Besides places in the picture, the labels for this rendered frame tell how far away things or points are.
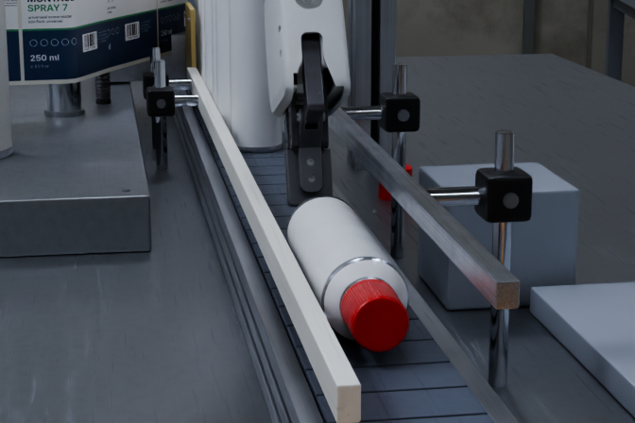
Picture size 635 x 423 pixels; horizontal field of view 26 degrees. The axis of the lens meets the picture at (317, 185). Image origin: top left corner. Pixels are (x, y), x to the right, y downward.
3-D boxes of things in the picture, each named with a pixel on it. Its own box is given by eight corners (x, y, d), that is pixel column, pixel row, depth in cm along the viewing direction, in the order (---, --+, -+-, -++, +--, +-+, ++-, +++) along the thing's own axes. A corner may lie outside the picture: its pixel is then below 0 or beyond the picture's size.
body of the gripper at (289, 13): (358, -60, 98) (368, 94, 97) (335, -21, 108) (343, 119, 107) (254, -59, 97) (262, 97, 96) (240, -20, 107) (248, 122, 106)
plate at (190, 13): (185, 71, 179) (184, 1, 177) (192, 71, 179) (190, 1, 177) (191, 82, 169) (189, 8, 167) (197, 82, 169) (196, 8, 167)
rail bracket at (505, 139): (403, 381, 88) (406, 128, 85) (513, 375, 89) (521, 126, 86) (414, 400, 85) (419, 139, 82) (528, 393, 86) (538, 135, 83)
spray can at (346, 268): (285, 195, 95) (334, 281, 75) (359, 193, 95) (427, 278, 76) (285, 268, 96) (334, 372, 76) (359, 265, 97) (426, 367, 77)
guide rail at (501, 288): (248, 39, 168) (247, 27, 168) (257, 39, 169) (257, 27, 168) (493, 310, 65) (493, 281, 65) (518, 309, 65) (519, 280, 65)
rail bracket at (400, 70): (327, 255, 117) (327, 62, 114) (410, 251, 118) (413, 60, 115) (333, 265, 114) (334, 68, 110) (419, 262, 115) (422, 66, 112)
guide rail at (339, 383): (187, 83, 168) (187, 67, 168) (197, 83, 169) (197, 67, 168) (338, 425, 65) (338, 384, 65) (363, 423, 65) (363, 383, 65)
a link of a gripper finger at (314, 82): (327, 74, 94) (321, 137, 98) (312, 10, 100) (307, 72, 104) (310, 75, 94) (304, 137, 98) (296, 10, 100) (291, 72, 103)
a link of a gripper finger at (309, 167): (334, 106, 98) (338, 199, 98) (326, 114, 102) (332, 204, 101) (289, 108, 98) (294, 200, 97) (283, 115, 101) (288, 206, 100)
